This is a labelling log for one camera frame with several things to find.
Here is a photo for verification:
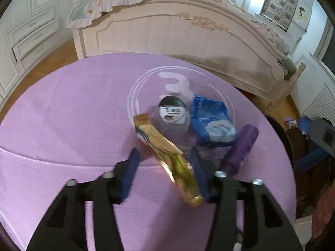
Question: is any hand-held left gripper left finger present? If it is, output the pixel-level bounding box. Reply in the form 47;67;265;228
26;148;140;251

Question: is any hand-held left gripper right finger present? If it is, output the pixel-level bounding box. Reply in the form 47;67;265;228
190;148;301;251

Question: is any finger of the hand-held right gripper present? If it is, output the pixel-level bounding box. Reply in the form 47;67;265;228
294;148;335;174
298;116;335;153

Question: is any gold snack wrapper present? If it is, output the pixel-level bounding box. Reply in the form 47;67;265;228
133;113;204;207

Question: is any white radiator cover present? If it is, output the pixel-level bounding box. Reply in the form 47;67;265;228
303;83;335;126

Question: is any purple snack packet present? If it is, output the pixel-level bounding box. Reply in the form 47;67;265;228
218;124;259;177

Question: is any blue snack packet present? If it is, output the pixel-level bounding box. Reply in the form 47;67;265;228
190;93;238;147

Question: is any clear plastic bottle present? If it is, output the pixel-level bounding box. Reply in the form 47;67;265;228
153;95;199;160

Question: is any green pillow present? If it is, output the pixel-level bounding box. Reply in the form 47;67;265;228
277;58;297;77

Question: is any purple tablecloth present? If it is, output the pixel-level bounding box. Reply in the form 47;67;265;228
0;52;297;251

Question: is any white wardrobe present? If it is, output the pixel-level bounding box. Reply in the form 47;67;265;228
0;0;74;96

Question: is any white wall painting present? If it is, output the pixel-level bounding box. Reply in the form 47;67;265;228
292;0;314;30

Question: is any floral wall hanging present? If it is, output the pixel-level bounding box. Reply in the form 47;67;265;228
260;0;302;31

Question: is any white carved bed frame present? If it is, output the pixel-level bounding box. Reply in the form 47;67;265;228
72;0;307;113

